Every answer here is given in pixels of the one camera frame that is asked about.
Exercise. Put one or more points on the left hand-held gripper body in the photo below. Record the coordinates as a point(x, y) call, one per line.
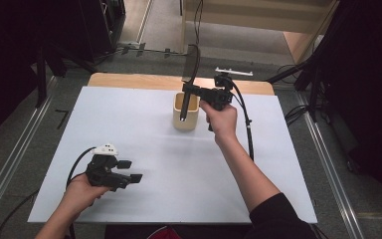
point(104, 174)

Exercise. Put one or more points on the black curtain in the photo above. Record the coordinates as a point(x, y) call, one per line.
point(6, 49)
point(368, 83)

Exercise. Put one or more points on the black metal stand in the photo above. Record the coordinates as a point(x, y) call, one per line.
point(41, 83)
point(313, 93)

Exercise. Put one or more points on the aluminium floor rail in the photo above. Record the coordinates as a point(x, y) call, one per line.
point(20, 139)
point(328, 172)

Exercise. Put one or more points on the cream square cup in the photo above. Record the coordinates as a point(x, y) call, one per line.
point(194, 122)

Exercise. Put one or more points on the person's right hand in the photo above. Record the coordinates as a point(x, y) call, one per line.
point(222, 121)

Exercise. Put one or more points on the light wooden shelf unit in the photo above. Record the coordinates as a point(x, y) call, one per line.
point(245, 20)

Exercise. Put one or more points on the person's left hand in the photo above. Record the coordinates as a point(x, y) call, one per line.
point(79, 195)

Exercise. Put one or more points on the white table mat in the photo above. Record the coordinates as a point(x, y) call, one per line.
point(185, 186)

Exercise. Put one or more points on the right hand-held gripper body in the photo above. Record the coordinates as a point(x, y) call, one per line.
point(219, 93)

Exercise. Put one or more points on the person's dark and red clothing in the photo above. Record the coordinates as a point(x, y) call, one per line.
point(278, 219)

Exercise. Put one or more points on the black equipment cabinet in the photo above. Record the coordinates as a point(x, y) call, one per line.
point(97, 26)

